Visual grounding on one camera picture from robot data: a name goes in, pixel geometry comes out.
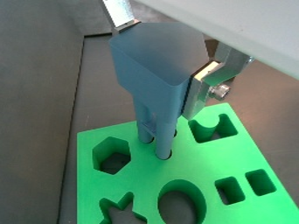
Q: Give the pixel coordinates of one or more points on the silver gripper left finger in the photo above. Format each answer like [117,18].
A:
[118,15]

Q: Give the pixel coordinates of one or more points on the blue three prong object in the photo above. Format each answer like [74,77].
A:
[156,56]

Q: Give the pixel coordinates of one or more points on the green foam shape board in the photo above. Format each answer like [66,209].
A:
[216,167]

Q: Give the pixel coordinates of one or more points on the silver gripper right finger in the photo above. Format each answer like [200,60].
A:
[206,81]

